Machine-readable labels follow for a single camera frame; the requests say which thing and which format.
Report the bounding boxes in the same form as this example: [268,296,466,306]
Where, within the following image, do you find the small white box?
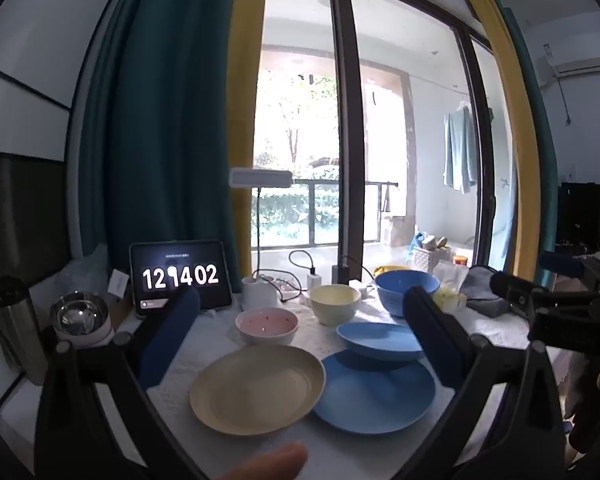
[107,269,131,303]

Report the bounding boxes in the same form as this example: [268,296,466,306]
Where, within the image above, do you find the steel thermos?
[0,274,48,386]

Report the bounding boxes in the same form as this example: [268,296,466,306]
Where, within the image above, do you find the white power strip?
[267,277,376,303]

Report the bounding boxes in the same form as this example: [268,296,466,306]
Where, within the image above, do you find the dark window frame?
[327,0,368,273]

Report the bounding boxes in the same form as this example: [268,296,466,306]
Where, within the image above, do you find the person's left hand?
[219,441,309,480]

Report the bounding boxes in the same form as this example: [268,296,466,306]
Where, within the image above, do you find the beige balcony box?
[382,215,407,246]

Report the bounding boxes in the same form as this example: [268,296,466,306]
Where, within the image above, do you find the balcony railing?
[257,179,408,248]

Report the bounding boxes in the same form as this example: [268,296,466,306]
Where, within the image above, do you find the white device with steel bowl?
[49,291,116,350]

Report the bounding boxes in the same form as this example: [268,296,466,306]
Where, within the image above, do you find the teal curtain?
[67,0,241,291]
[490,0,558,286]

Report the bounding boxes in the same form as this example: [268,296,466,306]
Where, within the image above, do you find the white desk lamp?
[229,167,293,313]

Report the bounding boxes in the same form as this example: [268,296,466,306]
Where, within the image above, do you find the black monitor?
[555,182,600,256]

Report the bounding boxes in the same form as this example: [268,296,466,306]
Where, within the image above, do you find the white air conditioner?
[545,32,600,78]

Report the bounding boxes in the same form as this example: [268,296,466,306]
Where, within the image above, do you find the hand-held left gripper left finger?
[34,286,216,480]

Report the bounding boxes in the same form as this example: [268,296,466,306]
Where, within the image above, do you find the blue shallow bowl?
[336,321,426,362]

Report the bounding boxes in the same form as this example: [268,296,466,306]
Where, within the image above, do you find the black cable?
[340,255,377,282]
[288,250,315,276]

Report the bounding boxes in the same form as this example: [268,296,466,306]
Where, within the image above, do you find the tablet clock display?
[129,240,233,320]

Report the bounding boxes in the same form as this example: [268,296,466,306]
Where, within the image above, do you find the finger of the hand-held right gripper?
[539,252,600,282]
[490,271,600,311]

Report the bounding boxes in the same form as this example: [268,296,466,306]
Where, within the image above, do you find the white plastic basket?
[412,245,453,273]

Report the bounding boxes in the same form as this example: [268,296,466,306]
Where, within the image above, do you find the blue plate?
[312,349,437,435]

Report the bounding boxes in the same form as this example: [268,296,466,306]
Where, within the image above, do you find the hanging light blue towel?
[442,107,480,195]

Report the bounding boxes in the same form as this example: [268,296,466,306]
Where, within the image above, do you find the yellow curtain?
[455,0,541,268]
[227,0,270,281]

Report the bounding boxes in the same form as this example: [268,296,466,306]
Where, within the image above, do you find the white textured tablecloth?
[115,280,581,480]

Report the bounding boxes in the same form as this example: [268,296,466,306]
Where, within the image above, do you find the large blue bowl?
[374,269,441,318]

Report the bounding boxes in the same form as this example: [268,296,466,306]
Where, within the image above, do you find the pink dotted bowl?
[235,307,299,347]

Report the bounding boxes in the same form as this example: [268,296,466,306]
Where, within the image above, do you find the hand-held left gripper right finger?
[402,285,568,480]

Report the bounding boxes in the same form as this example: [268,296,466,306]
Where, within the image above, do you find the cream plate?
[189,345,327,436]

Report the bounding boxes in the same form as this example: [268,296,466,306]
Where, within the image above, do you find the cream bowl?
[308,284,362,327]

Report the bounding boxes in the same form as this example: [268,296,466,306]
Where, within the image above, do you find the grey folded cloth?
[462,266,511,318]

